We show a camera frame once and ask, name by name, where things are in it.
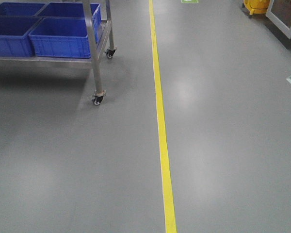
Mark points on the blue bin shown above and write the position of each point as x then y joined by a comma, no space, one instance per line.
19,9
61,37
14,36
75,10

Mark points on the green floor sign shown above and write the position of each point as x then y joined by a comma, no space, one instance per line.
189,1

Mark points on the blue bin back left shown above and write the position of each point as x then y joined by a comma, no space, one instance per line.
19,9

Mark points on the blue bin front left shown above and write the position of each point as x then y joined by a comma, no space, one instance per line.
14,36

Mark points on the blue bin back right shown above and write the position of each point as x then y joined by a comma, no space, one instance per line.
75,10

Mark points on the stainless steel wheeled cart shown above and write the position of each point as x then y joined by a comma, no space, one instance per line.
105,46

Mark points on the blue bin front right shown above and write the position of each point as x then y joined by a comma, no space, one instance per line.
61,37

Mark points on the yellow mop bucket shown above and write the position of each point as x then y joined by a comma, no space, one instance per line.
256,6

